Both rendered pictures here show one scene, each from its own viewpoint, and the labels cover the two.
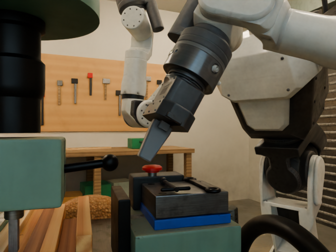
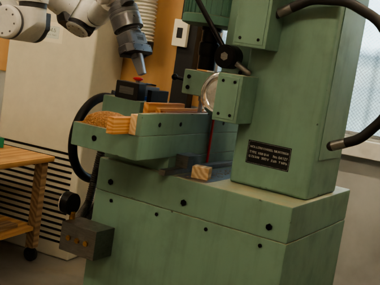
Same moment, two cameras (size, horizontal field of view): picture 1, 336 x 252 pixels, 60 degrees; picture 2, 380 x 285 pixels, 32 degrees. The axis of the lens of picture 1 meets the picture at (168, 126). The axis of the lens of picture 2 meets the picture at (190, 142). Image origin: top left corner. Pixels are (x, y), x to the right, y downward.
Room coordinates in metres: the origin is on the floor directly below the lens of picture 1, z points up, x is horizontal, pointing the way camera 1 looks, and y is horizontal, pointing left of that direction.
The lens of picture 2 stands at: (1.63, 1.54, 1.11)
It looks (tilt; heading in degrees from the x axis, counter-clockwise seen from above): 7 degrees down; 226
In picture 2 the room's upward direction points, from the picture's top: 9 degrees clockwise
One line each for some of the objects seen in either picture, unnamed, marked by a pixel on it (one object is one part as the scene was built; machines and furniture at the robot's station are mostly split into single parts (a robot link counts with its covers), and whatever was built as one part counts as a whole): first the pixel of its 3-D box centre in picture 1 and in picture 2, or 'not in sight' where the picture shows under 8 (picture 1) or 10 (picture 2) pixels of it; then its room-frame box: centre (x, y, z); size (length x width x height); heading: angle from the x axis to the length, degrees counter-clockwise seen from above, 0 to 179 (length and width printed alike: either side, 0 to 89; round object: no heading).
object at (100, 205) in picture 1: (91, 204); (110, 119); (0.62, 0.16, 0.92); 0.14 x 0.09 x 0.04; 106
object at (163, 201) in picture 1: (174, 192); (135, 89); (0.42, -0.01, 0.99); 0.13 x 0.11 x 0.06; 16
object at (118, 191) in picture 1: (141, 223); (147, 104); (0.40, 0.04, 0.95); 0.09 x 0.07 x 0.09; 16
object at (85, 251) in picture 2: not in sight; (85, 238); (0.60, 0.10, 0.58); 0.12 x 0.08 x 0.08; 106
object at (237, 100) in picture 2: not in sight; (234, 98); (0.41, 0.39, 1.02); 0.09 x 0.07 x 0.12; 16
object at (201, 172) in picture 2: not in sight; (201, 172); (0.43, 0.33, 0.82); 0.04 x 0.04 x 0.03; 32
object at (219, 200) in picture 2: not in sight; (225, 188); (0.28, 0.28, 0.76); 0.57 x 0.45 x 0.09; 106
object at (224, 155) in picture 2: not in sight; (175, 152); (0.33, 0.11, 0.82); 0.40 x 0.21 x 0.04; 16
